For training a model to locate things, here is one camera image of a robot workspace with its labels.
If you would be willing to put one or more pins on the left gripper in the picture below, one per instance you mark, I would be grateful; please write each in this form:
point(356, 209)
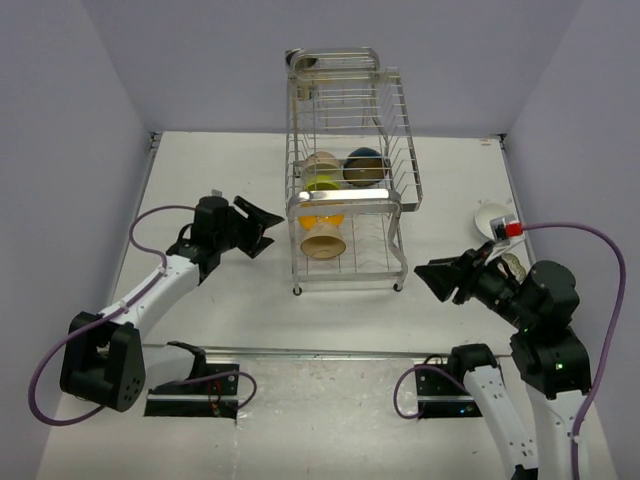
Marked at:
point(254, 241)

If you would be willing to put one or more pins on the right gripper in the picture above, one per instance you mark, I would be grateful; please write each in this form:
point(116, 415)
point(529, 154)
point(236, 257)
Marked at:
point(444, 273)

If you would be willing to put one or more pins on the beige scalloped bowl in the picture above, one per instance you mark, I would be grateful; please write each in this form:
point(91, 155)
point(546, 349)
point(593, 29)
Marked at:
point(515, 266)

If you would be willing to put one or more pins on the white bowl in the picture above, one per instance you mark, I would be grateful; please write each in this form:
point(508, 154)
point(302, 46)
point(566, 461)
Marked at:
point(485, 214)

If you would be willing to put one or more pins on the dark blue bowl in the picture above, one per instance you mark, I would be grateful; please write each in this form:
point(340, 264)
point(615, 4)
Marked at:
point(364, 167)

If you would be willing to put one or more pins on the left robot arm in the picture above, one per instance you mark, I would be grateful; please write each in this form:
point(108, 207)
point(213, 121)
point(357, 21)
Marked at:
point(104, 360)

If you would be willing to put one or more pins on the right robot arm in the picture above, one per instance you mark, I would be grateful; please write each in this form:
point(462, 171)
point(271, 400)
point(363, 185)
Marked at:
point(551, 360)

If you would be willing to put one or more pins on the stainless steel dish rack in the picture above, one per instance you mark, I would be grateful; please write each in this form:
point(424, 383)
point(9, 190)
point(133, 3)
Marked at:
point(356, 103)

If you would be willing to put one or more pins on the yellow orange bowl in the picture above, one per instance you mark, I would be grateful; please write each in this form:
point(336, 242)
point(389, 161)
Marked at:
point(307, 222)

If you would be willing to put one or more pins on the beige bowl lower front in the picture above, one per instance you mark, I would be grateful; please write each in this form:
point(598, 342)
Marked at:
point(323, 241)

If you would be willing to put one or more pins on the lime green bowl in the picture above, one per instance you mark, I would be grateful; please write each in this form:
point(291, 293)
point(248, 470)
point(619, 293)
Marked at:
point(322, 183)

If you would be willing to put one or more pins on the beige patterned bowl upper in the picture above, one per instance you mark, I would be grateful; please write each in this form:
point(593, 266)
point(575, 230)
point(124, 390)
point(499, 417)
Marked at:
point(320, 163)

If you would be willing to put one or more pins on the steel perforated cutlery holder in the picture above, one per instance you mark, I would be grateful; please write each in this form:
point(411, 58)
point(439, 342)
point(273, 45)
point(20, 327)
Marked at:
point(302, 92)

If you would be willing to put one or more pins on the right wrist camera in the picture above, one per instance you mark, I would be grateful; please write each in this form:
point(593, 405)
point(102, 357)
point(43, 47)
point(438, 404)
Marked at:
point(508, 232)

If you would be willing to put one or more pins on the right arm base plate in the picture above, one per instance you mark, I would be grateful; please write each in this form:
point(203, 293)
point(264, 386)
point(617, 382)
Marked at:
point(438, 398)

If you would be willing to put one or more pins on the aluminium table rail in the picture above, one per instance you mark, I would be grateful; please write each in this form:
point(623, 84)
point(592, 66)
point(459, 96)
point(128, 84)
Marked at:
point(237, 355)

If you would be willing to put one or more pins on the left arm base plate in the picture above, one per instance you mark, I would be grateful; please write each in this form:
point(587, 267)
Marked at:
point(213, 399)

